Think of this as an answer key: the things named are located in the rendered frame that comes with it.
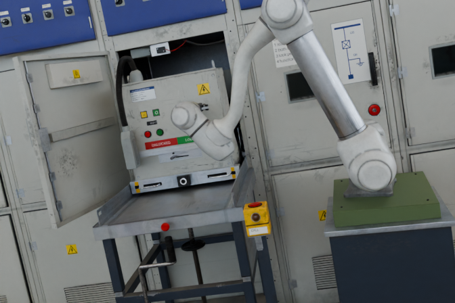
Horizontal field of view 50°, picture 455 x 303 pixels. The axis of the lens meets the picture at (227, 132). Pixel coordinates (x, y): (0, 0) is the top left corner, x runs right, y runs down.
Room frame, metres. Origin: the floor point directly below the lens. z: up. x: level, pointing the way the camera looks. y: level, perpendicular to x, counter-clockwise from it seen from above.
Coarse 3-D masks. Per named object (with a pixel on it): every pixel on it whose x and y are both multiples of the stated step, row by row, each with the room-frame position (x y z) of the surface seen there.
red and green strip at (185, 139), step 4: (184, 136) 2.31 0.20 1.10; (188, 136) 2.31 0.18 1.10; (160, 140) 2.33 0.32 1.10; (164, 140) 2.33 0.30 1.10; (168, 140) 2.32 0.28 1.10; (172, 140) 2.32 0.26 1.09; (176, 140) 2.32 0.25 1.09; (180, 140) 2.32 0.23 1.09; (184, 140) 2.31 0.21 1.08; (188, 140) 2.31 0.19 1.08; (192, 140) 2.31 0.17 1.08; (148, 144) 2.34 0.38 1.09; (152, 144) 2.34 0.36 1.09; (156, 144) 2.33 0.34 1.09; (160, 144) 2.33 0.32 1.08; (164, 144) 2.33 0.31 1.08; (168, 144) 2.32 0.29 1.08; (172, 144) 2.32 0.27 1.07; (176, 144) 2.32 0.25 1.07; (148, 148) 2.34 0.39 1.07; (152, 148) 2.34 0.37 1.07
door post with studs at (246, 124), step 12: (228, 0) 2.52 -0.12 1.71; (228, 12) 2.52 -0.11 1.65; (228, 24) 2.52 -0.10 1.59; (228, 36) 2.53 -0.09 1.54; (228, 48) 2.53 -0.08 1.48; (240, 120) 2.53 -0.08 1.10; (252, 120) 2.52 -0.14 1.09; (252, 132) 2.52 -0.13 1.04; (252, 144) 2.52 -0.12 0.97; (252, 156) 2.52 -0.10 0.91; (264, 192) 2.52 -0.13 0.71; (276, 264) 2.52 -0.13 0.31; (276, 276) 2.52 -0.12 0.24; (276, 288) 2.52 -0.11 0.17
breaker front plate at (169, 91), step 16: (160, 80) 2.32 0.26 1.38; (176, 80) 2.31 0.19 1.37; (192, 80) 2.30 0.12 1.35; (208, 80) 2.29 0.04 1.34; (128, 96) 2.35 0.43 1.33; (160, 96) 2.32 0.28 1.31; (176, 96) 2.31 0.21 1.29; (192, 96) 2.30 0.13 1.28; (208, 96) 2.29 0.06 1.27; (128, 112) 2.35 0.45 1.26; (160, 112) 2.33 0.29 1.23; (208, 112) 2.29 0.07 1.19; (144, 128) 2.34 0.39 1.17; (160, 128) 2.33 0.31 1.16; (176, 128) 2.32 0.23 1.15; (144, 144) 2.34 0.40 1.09; (144, 160) 2.34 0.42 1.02; (160, 160) 2.33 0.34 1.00; (176, 160) 2.32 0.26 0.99; (192, 160) 2.31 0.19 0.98; (208, 160) 2.30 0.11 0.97; (144, 176) 2.35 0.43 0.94; (160, 176) 2.33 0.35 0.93
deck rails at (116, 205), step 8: (240, 168) 2.24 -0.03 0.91; (248, 168) 2.52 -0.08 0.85; (240, 176) 2.19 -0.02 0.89; (240, 184) 2.14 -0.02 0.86; (120, 192) 2.21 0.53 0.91; (128, 192) 2.31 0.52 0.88; (232, 192) 1.87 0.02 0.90; (240, 192) 2.06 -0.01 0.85; (112, 200) 2.11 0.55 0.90; (120, 200) 2.19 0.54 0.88; (128, 200) 2.29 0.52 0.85; (232, 200) 1.86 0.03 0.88; (104, 208) 2.01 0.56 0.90; (112, 208) 2.09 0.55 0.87; (120, 208) 2.16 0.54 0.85; (104, 216) 1.99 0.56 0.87; (112, 216) 2.04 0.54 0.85; (104, 224) 1.95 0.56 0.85
